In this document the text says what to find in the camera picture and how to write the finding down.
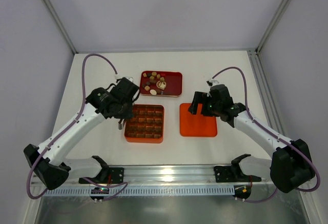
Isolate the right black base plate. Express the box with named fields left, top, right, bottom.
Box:
left=213, top=166, right=235, bottom=183

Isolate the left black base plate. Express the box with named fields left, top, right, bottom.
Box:
left=78, top=167, right=124, bottom=184

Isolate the orange compartment box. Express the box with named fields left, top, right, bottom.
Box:
left=124, top=105, right=165, bottom=144

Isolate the orange box lid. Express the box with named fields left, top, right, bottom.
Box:
left=179, top=103, right=218, bottom=137

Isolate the dark red metal tray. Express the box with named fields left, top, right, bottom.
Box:
left=139, top=70, right=182, bottom=97

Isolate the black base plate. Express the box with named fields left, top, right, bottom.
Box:
left=213, top=166, right=235, bottom=183
left=78, top=167, right=124, bottom=184

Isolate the slotted cable duct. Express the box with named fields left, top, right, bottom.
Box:
left=45, top=185, right=235, bottom=197

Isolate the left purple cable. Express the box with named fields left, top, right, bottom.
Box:
left=27, top=53, right=129, bottom=201

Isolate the white oval chocolate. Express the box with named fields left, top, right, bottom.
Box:
left=150, top=89, right=157, bottom=95

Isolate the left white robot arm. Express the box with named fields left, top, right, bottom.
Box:
left=24, top=77, right=139, bottom=190

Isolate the aluminium frame post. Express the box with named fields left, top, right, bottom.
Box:
left=41, top=0, right=78, bottom=54
left=255, top=0, right=292, bottom=54

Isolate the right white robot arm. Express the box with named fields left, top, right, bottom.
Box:
left=188, top=84, right=316, bottom=193

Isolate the aluminium mounting rail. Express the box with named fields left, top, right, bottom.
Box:
left=30, top=164, right=276, bottom=187

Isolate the right aluminium frame post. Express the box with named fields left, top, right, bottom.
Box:
left=255, top=0, right=292, bottom=54

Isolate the left aluminium frame post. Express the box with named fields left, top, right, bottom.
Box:
left=41, top=0, right=78, bottom=54

